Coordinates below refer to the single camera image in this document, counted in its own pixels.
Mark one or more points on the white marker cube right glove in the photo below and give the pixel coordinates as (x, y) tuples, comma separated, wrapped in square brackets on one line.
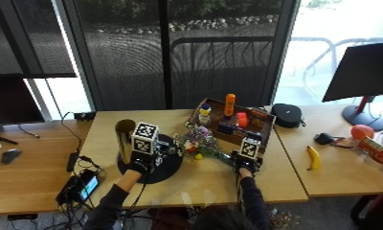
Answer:
[(249, 148)]

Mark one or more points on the black phone device with screen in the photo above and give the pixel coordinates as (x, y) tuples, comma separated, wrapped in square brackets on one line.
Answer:
[(82, 187)]

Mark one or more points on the orange bottle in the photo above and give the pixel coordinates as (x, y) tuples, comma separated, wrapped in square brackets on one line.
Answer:
[(229, 104)]

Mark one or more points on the black computer monitor with red stand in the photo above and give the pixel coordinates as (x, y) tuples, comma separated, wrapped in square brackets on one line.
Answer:
[(363, 80)]

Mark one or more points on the brown snack packet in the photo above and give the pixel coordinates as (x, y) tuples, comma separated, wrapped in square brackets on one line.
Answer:
[(258, 119)]

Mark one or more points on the flower bouquet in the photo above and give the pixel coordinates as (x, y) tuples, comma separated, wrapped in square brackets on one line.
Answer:
[(200, 143)]

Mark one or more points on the orange ball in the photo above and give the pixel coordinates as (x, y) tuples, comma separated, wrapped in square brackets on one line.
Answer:
[(362, 132)]

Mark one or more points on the black round mat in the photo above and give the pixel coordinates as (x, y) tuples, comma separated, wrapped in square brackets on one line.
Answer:
[(165, 163)]

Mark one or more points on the yellow banana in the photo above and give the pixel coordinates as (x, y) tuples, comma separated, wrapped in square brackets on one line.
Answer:
[(314, 157)]

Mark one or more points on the white marker cube glove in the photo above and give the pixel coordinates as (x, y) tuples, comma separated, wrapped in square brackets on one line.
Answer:
[(249, 148), (144, 137)]

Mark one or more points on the black desk clamp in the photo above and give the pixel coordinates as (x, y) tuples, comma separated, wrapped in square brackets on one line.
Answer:
[(84, 115)]

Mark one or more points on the black oval case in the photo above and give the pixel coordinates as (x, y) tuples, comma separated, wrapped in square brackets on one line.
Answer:
[(287, 115)]

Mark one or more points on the person's left hand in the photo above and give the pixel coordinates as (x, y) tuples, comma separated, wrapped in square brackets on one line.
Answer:
[(140, 163)]

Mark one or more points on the dark blue box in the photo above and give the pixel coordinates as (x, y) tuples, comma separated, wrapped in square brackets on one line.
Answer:
[(232, 129)]

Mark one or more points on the red cup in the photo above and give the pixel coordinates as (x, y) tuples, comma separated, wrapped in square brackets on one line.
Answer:
[(241, 119)]

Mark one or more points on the person's right hand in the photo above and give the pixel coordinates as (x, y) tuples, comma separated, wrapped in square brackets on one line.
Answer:
[(245, 164)]

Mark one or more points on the dark wooden tray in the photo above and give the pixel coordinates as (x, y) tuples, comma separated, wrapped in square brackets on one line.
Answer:
[(238, 124)]

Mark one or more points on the the person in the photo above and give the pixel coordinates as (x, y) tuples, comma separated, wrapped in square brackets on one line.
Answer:
[(186, 207)]

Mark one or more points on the grey computer mouse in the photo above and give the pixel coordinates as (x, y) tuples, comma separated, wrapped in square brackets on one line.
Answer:
[(10, 156)]

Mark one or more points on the white bottle with blue cap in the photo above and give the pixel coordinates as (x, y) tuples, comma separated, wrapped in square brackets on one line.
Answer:
[(205, 114)]

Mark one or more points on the gold metallic cylinder vase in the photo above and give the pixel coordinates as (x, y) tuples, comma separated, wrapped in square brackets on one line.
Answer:
[(124, 140)]

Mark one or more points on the red cylindrical can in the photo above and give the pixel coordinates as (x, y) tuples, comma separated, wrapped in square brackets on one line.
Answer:
[(376, 150)]

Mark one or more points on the white marker cube left glove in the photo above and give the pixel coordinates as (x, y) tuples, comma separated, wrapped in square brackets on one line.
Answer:
[(144, 137)]

